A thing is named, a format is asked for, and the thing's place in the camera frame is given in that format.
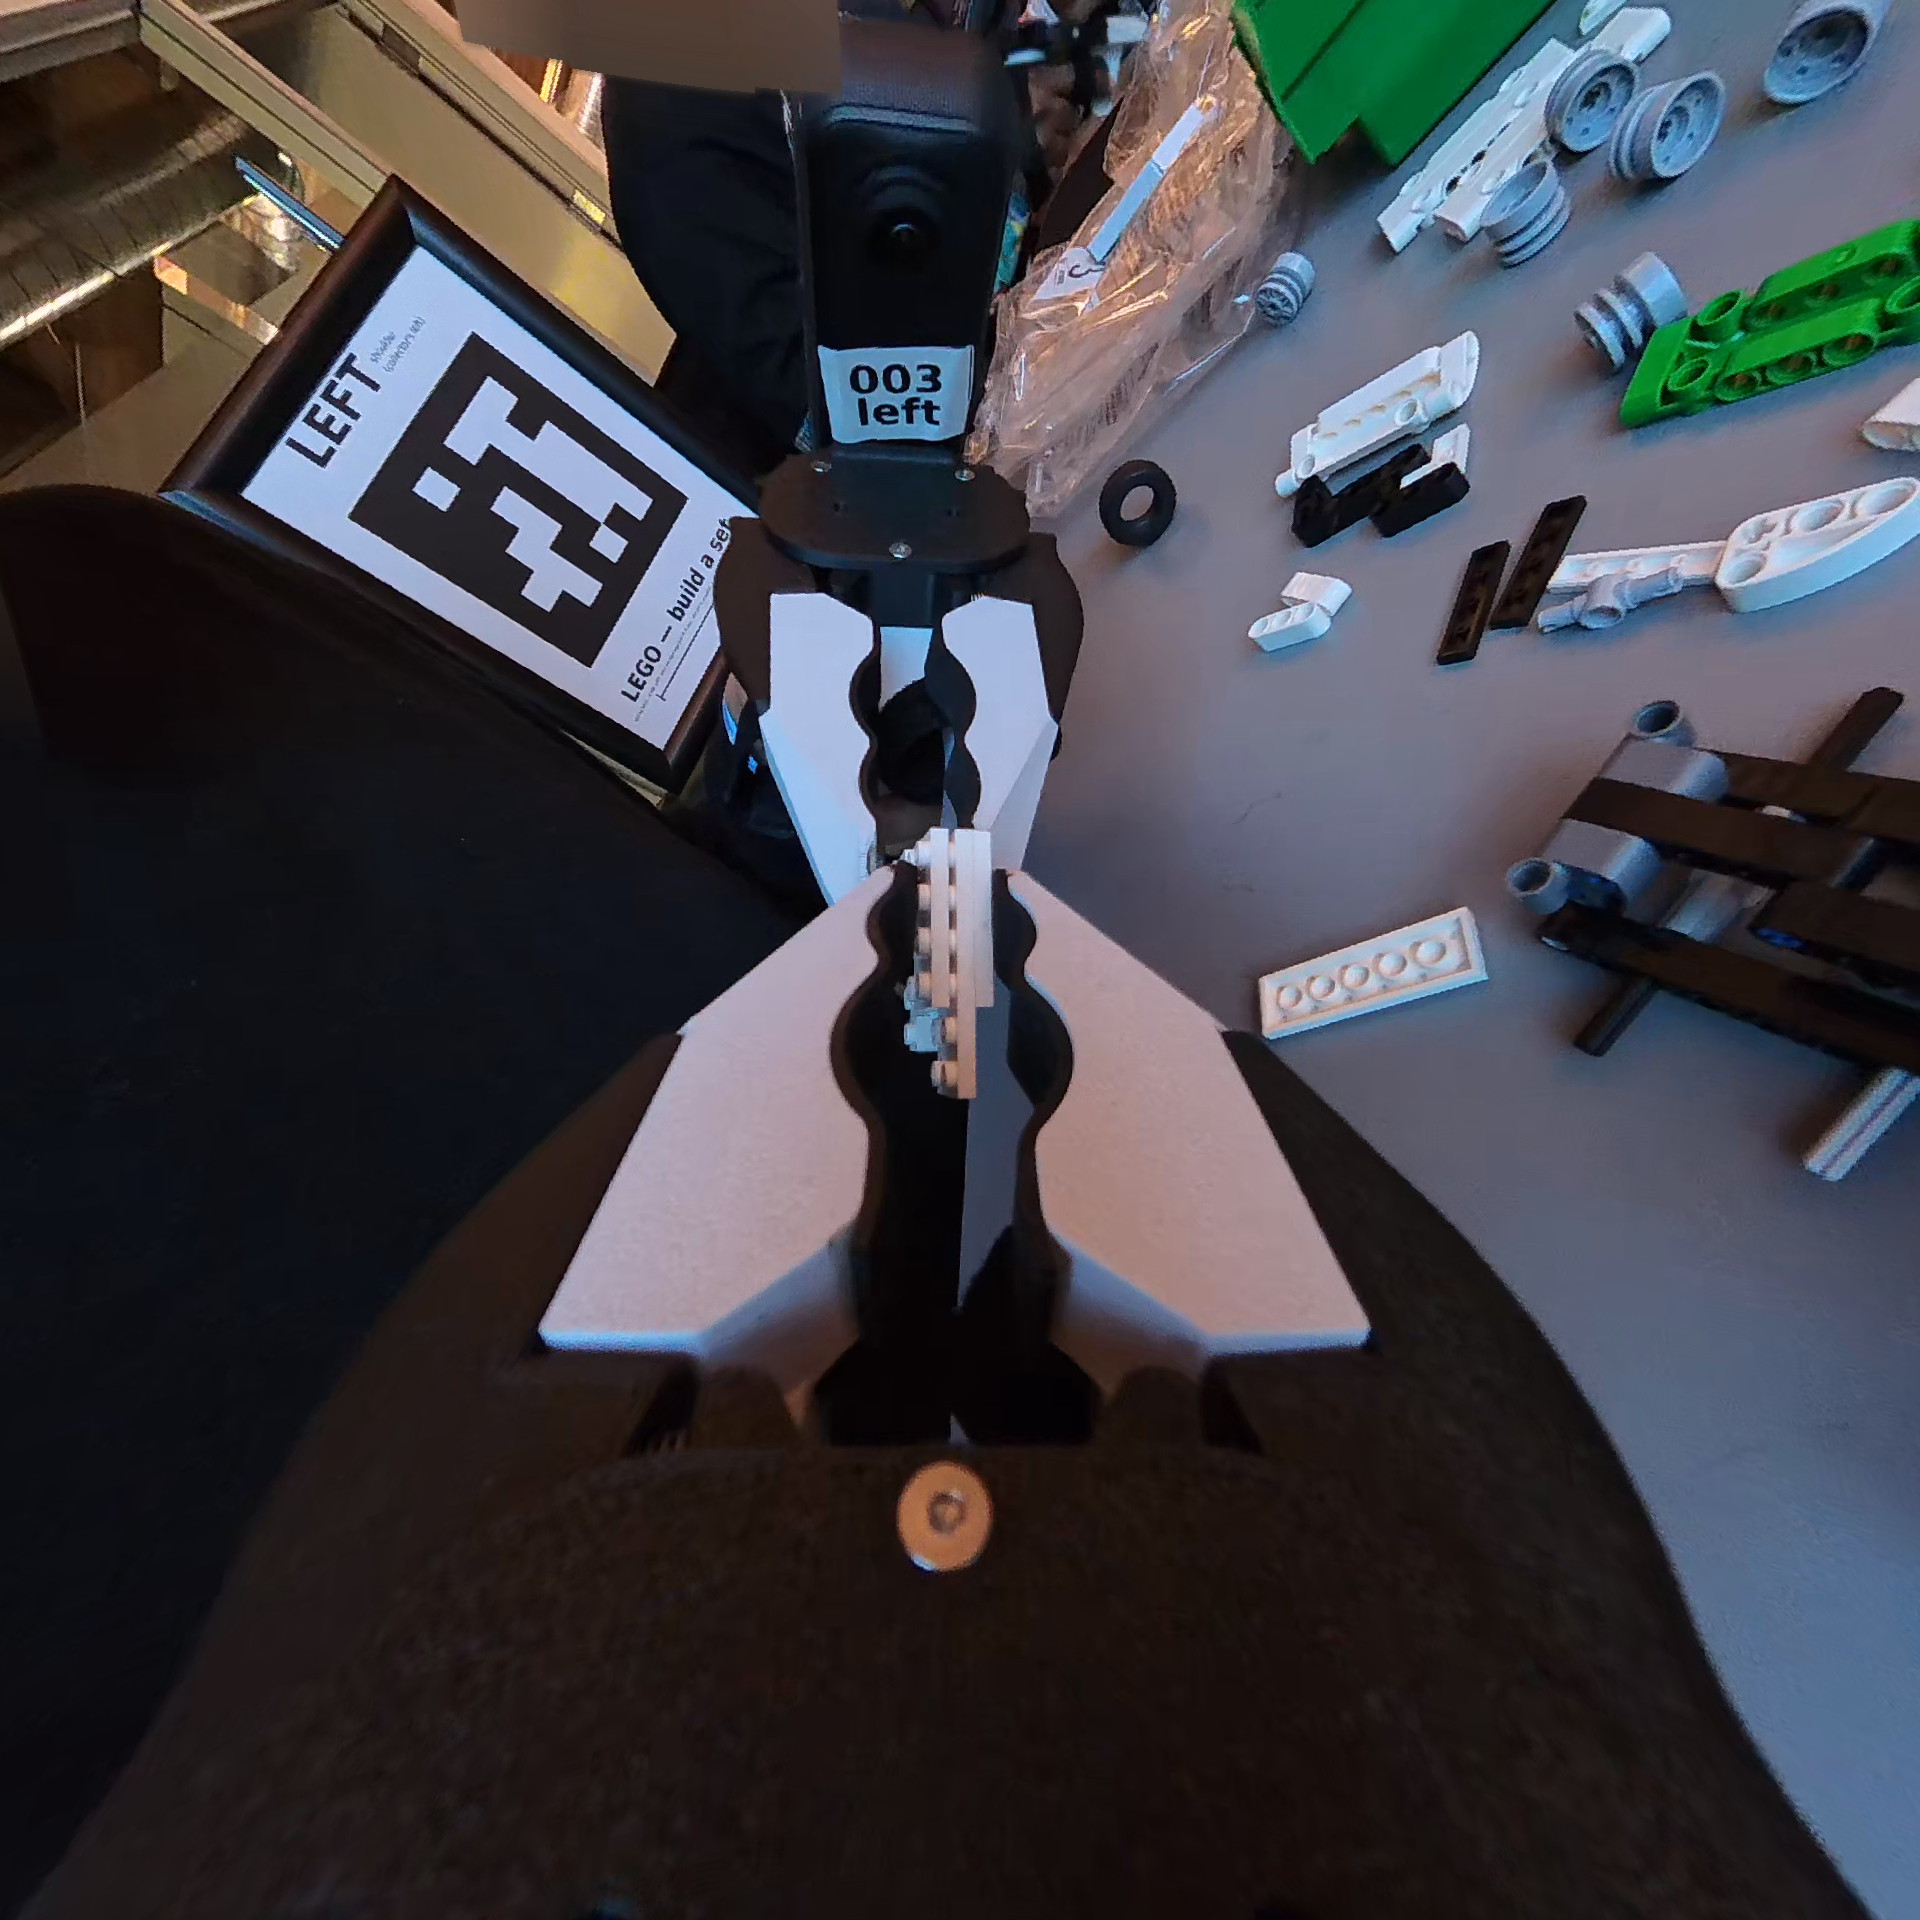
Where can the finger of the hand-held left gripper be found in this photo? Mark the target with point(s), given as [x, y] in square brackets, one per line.
[810, 705]
[1007, 705]

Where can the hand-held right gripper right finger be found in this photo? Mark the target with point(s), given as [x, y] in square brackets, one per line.
[1198, 1200]

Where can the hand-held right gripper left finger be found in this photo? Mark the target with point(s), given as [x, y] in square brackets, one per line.
[704, 1200]

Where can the black lego tire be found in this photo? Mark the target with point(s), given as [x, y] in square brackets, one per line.
[1136, 501]

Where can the white flat lego plate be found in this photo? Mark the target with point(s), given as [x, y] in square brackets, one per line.
[1373, 971]

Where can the small white lego connector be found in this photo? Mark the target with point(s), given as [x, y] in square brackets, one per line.
[1299, 612]

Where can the white curved lego panel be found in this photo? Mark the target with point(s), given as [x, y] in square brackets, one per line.
[1380, 408]

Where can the thin black lego plate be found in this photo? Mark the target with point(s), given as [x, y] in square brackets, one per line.
[1473, 602]
[1546, 562]

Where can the green lego panel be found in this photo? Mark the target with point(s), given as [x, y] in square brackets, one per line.
[1380, 60]

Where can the long white lego beam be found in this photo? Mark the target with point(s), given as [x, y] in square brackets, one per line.
[1477, 158]

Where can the black grey lego chassis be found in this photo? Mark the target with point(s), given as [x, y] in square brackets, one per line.
[1739, 901]

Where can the grey lego wheel hub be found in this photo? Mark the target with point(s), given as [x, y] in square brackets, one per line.
[1627, 309]
[1823, 46]
[1531, 209]
[1592, 92]
[1669, 127]

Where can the small white lego piece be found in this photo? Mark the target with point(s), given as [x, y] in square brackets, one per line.
[1892, 418]
[1627, 27]

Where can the white lego beam with axle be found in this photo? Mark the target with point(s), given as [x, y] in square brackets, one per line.
[1823, 542]

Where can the green lego beam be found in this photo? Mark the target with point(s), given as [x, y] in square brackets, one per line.
[1770, 329]

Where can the clear plastic bag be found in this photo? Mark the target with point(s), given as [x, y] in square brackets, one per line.
[1139, 300]

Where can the black framed marker sign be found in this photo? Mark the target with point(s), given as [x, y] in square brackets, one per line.
[449, 450]

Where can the black lego bracket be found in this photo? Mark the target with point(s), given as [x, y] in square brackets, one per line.
[1335, 506]
[1420, 496]

